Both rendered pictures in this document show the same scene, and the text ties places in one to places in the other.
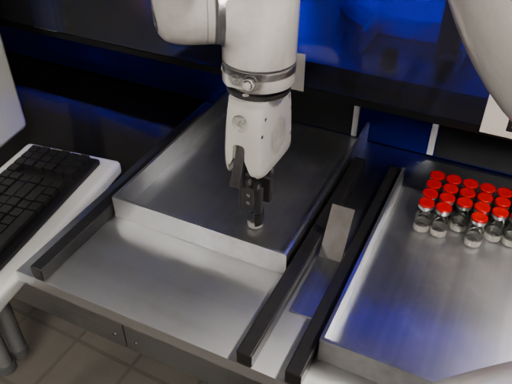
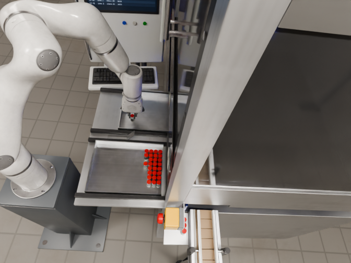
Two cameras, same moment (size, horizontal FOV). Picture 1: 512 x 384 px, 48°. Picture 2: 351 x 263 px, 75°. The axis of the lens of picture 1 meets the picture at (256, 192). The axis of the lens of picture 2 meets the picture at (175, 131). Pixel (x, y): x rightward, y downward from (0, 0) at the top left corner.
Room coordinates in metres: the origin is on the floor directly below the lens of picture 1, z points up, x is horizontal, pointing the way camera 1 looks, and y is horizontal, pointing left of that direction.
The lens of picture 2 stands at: (0.39, -0.70, 1.95)
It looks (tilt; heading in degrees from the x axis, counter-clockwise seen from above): 57 degrees down; 54
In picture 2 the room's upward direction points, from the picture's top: 12 degrees clockwise
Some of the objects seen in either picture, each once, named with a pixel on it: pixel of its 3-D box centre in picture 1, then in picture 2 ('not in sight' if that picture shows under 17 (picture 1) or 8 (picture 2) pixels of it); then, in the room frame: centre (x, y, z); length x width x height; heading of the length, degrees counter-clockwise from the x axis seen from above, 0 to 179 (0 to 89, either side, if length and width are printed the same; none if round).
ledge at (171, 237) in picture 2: not in sight; (179, 228); (0.59, -0.61, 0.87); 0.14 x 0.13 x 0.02; 154
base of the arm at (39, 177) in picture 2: not in sight; (25, 170); (0.07, -0.13, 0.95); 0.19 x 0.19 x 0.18
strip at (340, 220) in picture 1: (323, 257); (120, 134); (0.50, -0.08, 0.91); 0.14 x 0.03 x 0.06; 155
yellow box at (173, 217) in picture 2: not in sight; (173, 218); (0.56, -0.58, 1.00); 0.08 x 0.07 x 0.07; 154
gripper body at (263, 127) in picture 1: (257, 119); (132, 101); (0.60, 0.00, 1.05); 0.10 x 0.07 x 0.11; 154
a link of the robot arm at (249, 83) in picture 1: (257, 72); (131, 93); (0.60, 0.00, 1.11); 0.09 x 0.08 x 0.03; 154
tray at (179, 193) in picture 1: (251, 165); (152, 111); (0.71, 0.01, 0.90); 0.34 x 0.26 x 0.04; 154
